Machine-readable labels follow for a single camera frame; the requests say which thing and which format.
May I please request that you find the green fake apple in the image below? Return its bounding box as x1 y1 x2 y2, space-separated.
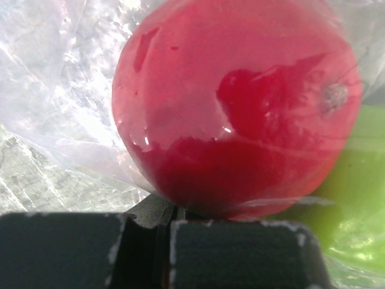
271 105 384 272

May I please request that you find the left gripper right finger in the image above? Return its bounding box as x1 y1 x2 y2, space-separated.
170 220 331 288

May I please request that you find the clear zip top bag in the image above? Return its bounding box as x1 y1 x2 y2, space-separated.
0 0 385 289

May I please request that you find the red fake apple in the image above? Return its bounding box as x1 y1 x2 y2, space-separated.
112 1 362 219

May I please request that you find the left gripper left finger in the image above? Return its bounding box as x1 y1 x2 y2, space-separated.
1 213 126 288

